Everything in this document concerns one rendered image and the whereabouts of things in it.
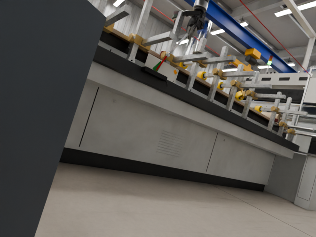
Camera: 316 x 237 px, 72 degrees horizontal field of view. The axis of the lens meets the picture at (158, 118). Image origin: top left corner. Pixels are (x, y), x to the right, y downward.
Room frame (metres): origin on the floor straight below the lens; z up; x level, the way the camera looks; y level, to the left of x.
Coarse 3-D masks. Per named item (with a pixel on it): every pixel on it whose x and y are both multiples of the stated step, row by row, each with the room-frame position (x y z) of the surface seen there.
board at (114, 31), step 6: (114, 30) 1.35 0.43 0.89; (120, 36) 1.38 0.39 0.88; (126, 36) 1.40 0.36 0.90; (138, 48) 1.49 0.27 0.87; (156, 54) 1.55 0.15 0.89; (186, 72) 1.73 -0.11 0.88; (198, 78) 1.82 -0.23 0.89; (204, 84) 1.88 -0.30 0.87; (210, 84) 1.91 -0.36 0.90; (216, 90) 1.97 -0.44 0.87; (228, 96) 2.08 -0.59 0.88; (240, 102) 2.20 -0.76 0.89; (252, 108) 2.33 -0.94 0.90; (258, 114) 2.43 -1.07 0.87
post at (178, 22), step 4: (180, 12) 1.40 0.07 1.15; (180, 16) 1.39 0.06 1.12; (184, 16) 1.41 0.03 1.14; (176, 20) 1.41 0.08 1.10; (180, 20) 1.39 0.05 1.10; (176, 24) 1.40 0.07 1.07; (180, 24) 1.40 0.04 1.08; (176, 28) 1.39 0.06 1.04; (180, 28) 1.40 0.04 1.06; (176, 32) 1.39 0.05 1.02; (176, 36) 1.40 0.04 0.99; (172, 40) 1.39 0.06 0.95; (176, 40) 1.40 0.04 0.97; (168, 44) 1.41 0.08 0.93; (172, 44) 1.39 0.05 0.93; (168, 48) 1.40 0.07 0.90; (172, 48) 1.40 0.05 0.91; (172, 52) 1.40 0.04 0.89
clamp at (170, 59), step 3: (162, 54) 1.39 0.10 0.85; (165, 54) 1.37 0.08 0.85; (171, 54) 1.39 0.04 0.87; (162, 57) 1.38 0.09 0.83; (168, 57) 1.38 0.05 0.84; (171, 57) 1.40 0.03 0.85; (168, 60) 1.39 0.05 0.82; (171, 60) 1.40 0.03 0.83; (171, 63) 1.43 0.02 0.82; (174, 63) 1.42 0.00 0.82; (177, 63) 1.43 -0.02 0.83; (174, 66) 1.47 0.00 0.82; (177, 66) 1.45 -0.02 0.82
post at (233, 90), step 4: (240, 64) 1.83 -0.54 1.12; (240, 68) 1.83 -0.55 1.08; (232, 88) 1.84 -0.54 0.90; (236, 88) 1.84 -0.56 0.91; (232, 92) 1.83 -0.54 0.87; (236, 92) 1.84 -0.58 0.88; (232, 96) 1.82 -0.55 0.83; (228, 100) 1.85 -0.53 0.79; (232, 100) 1.83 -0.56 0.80; (228, 104) 1.84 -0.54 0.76; (232, 104) 1.84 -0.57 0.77
